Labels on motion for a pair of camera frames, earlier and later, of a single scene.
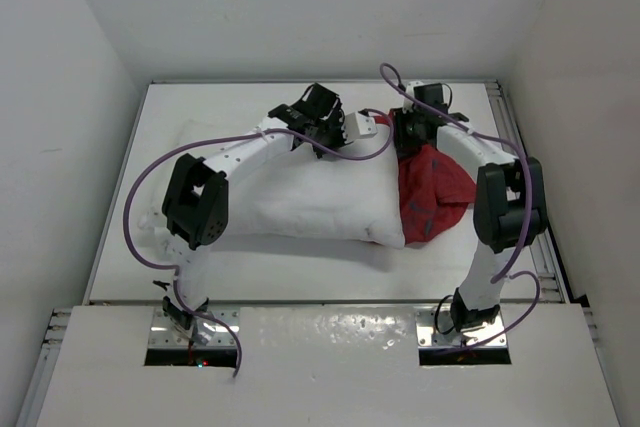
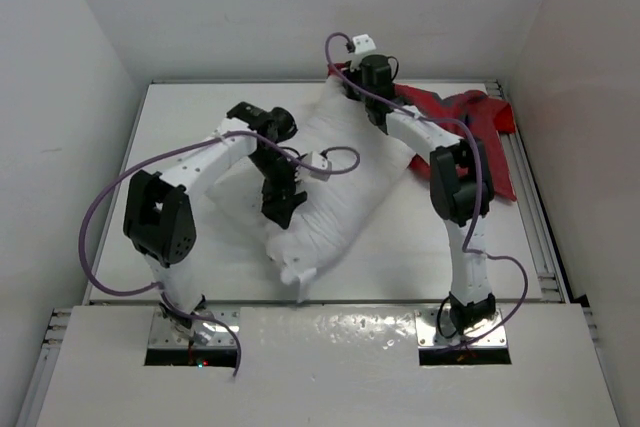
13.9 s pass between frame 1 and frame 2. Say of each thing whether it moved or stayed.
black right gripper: moved
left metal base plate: stayed
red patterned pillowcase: moved
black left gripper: moved
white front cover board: stayed
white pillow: moved
